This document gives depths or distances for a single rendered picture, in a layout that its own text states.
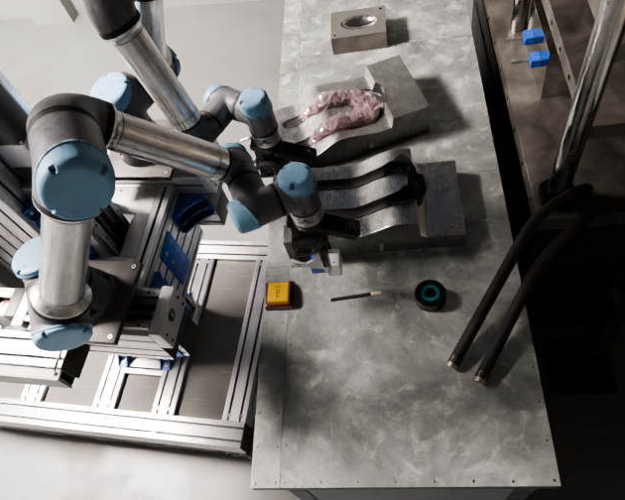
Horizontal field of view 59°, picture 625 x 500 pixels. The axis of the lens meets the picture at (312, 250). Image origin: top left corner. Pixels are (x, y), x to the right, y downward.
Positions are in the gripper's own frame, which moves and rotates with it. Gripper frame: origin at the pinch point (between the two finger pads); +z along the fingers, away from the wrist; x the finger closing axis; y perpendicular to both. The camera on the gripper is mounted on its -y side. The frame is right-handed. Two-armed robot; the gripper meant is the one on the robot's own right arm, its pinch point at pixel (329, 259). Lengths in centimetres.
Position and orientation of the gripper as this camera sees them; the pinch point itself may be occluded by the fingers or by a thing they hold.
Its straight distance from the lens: 143.5
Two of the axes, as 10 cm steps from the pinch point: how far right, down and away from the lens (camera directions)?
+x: -0.2, 8.6, -5.2
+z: 1.7, 5.1, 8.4
